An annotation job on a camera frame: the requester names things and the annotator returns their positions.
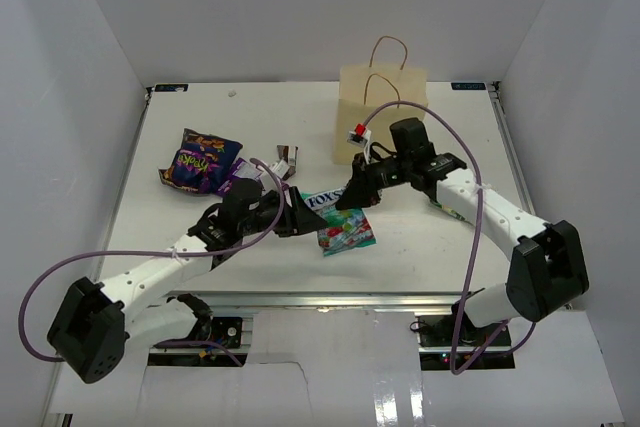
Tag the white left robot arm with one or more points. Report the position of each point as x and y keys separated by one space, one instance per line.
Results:
x=97 y=322

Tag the purple snack pouch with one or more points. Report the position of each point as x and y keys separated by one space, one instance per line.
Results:
x=240 y=169

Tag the green yellow Fox's candy bag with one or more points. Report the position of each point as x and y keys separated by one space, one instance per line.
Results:
x=449 y=211

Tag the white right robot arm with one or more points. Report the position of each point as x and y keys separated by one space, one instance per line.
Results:
x=547 y=269

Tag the blue label corner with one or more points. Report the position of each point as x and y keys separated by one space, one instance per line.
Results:
x=468 y=86
x=171 y=88

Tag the blue label left corner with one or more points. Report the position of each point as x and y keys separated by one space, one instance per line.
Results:
x=171 y=88

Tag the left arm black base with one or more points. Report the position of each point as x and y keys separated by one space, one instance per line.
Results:
x=214 y=341

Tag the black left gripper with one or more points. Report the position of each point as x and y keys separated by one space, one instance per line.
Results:
x=299 y=218

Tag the brown chocolate bar wrapper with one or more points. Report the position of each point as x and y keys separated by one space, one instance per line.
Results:
x=290 y=154

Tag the aluminium table front rail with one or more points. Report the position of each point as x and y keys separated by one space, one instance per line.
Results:
x=327 y=300

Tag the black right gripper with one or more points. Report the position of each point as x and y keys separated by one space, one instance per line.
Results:
x=363 y=189

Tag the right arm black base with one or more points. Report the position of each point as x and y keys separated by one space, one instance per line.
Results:
x=435 y=334

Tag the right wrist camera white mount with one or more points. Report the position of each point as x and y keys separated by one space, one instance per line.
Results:
x=360 y=136

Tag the blue label right corner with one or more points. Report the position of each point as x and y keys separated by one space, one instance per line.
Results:
x=468 y=86

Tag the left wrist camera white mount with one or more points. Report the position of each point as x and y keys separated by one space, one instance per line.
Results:
x=280 y=169

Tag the beige paper bag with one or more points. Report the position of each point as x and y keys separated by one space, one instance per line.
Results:
x=375 y=88

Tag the teal Fox's candy bag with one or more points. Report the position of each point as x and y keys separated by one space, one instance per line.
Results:
x=345 y=230

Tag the dark blue Kroks chip bag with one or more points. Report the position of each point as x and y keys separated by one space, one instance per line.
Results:
x=201 y=164

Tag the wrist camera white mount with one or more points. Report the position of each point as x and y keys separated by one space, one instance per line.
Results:
x=280 y=169
x=360 y=136

